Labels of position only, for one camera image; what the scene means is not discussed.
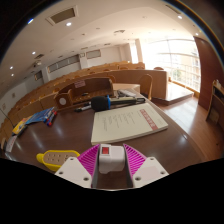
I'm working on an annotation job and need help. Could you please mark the large glass window wall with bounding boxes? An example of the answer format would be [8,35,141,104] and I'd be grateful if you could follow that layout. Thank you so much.
[139,38,203,93]

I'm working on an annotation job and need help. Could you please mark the rows of wooden auditorium seats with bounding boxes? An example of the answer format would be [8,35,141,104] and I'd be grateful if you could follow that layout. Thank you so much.
[0,60,146,131]

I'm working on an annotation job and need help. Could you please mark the wooden shelf unit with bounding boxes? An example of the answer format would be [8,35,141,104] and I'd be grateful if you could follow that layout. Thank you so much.
[205,79,224,133]

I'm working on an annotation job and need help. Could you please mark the blue book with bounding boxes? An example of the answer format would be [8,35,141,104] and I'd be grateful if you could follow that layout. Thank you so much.
[24,106,56,126]

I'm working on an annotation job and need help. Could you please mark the wooden desk organizer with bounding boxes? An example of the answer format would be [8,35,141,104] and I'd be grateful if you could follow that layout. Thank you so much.
[53,76,115,110]

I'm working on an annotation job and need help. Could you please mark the black marker pen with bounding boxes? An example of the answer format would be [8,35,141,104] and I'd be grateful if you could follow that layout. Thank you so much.
[74,103,93,113]

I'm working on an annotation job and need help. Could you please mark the grey paper stack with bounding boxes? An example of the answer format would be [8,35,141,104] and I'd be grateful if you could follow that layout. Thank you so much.
[116,88,138,99]

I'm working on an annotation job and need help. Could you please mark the yellow book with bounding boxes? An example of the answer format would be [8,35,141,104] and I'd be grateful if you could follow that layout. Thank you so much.
[11,117,30,136]

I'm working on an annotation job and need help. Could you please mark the curved wooden front desk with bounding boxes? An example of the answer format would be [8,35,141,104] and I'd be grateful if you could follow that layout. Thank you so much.
[71,68,169,100]

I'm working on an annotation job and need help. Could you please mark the white printed leaflet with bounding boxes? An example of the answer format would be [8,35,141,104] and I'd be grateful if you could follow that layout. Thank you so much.
[4,134,18,154]

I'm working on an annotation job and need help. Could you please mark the white book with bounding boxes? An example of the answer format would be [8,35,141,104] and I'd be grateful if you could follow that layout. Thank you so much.
[90,102,170,146]

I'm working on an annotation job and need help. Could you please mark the dark marker pen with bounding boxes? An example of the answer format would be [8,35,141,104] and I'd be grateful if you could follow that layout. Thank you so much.
[46,111,56,126]

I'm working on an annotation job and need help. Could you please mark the blue marker pen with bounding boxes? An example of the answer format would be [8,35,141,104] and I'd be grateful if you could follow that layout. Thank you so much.
[44,111,54,124]

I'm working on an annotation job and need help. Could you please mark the black gooseneck microphone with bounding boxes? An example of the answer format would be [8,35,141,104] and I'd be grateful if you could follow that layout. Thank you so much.
[0,108,16,129]

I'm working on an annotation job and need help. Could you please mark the red marker pen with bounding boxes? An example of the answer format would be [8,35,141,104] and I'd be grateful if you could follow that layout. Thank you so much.
[48,110,58,127]

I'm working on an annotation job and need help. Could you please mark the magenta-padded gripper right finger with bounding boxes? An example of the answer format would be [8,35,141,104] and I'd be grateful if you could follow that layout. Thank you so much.
[122,143,170,189]

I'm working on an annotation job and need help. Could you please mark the black whiteboard eraser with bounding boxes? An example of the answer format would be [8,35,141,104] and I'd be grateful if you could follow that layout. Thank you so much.
[14,124,29,138]

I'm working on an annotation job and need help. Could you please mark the rectangular ceiling vent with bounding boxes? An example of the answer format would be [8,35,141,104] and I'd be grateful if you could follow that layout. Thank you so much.
[45,5,79,26]
[164,3,183,15]

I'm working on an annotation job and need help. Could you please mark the black handheld microphone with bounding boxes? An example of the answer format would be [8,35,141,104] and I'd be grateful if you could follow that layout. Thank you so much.
[90,95,147,113]

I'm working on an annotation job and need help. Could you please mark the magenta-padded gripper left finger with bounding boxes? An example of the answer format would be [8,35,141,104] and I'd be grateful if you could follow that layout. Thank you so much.
[54,143,101,189]

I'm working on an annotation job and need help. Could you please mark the round ceiling lights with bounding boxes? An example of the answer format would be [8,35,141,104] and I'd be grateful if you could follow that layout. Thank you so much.
[9,13,201,78]

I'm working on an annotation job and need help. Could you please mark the white charger block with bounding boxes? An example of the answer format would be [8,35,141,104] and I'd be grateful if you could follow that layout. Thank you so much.
[98,143,127,175]

